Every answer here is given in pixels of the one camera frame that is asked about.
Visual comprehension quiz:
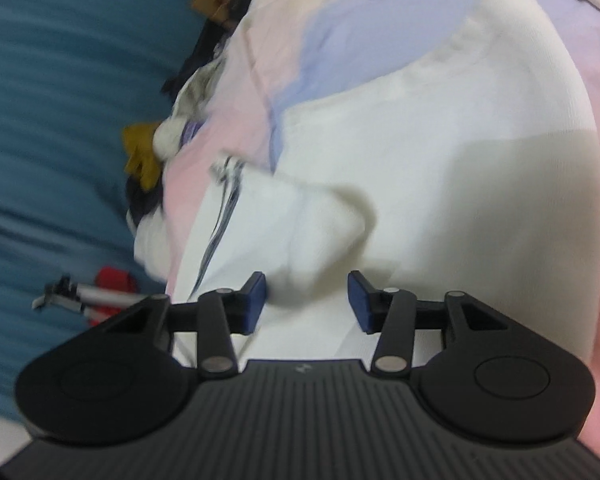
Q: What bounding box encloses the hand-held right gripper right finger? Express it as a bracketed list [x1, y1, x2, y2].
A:
[347, 270, 508, 376]

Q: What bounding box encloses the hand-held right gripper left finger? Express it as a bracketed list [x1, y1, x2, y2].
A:
[101, 271, 268, 377]

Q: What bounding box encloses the white garment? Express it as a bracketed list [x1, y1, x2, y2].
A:
[133, 0, 600, 361]

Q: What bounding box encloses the mustard yellow cloth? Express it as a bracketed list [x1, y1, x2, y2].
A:
[122, 121, 165, 192]

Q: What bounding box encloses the white fluffy ball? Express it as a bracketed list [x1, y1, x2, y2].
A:
[152, 117, 188, 158]

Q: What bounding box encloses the blue curtain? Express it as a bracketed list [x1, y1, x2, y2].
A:
[0, 0, 204, 422]

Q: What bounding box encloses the pastel pink and lilac bedsheet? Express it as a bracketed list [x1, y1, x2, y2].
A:
[161, 0, 600, 461]

